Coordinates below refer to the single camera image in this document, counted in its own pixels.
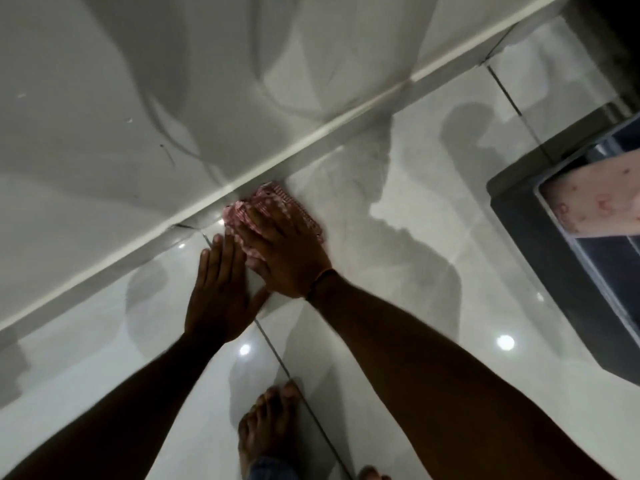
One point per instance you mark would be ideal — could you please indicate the person's left little finger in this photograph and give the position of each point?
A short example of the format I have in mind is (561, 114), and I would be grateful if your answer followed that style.
(204, 272)

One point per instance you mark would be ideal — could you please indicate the person's right hand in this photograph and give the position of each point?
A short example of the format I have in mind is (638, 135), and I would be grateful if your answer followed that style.
(290, 259)

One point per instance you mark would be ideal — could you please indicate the dark thread wristband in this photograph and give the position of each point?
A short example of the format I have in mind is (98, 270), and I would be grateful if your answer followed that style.
(320, 279)

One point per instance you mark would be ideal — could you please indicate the blue jeans trouser cuff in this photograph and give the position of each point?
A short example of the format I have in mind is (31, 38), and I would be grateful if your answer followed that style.
(267, 469)

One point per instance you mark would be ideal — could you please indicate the person's left hand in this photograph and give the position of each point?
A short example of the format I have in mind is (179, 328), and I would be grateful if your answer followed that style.
(215, 307)

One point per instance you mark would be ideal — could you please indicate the person's left forearm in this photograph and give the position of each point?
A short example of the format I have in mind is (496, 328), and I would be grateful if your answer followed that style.
(115, 419)

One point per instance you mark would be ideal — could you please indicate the person's foot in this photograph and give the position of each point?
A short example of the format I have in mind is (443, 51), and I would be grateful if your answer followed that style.
(374, 473)
(267, 429)

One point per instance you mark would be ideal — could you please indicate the person's right forearm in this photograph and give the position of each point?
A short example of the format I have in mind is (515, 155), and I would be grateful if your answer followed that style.
(430, 384)

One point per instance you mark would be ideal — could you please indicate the person's right foot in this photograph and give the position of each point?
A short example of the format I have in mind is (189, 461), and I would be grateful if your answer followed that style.
(374, 473)

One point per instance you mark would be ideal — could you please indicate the pink patterned mattress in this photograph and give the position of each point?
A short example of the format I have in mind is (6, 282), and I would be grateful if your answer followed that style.
(595, 194)

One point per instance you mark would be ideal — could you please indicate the white skirting board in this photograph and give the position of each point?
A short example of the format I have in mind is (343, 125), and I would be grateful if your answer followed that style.
(300, 140)

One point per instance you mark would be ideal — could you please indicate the person's left foot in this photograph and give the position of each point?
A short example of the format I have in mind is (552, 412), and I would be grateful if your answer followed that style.
(267, 429)

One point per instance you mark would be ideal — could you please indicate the person's right thumb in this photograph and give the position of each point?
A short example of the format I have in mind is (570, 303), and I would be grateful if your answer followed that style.
(257, 270)

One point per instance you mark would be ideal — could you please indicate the person's left thumb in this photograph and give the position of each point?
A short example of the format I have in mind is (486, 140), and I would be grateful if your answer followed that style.
(259, 302)

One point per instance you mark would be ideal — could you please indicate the person's left middle finger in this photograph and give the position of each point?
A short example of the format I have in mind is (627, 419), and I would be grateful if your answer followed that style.
(229, 262)

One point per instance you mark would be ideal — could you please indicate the pink checked cleaning cloth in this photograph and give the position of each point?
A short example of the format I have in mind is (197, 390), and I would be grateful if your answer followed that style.
(300, 217)

